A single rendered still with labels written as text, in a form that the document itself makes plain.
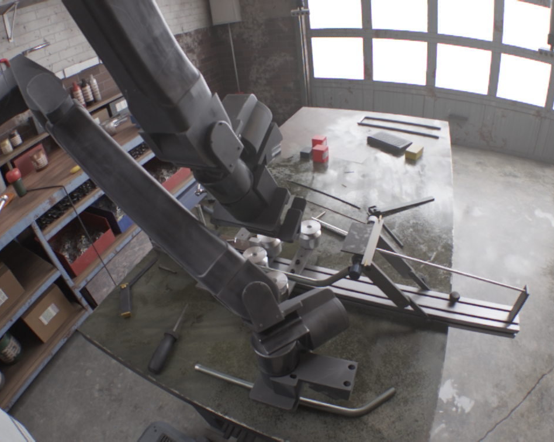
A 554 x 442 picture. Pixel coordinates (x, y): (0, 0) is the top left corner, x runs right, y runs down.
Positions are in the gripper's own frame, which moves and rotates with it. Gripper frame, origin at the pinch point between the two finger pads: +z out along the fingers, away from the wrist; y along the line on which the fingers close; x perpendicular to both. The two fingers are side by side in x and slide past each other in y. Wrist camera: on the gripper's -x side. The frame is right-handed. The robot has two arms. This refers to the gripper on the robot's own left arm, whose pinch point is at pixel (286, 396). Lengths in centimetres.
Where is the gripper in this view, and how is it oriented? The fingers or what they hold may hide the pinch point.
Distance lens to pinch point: 58.0
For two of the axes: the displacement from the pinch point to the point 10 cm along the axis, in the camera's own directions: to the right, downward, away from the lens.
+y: 3.5, -6.0, 7.2
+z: 1.1, 7.9, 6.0
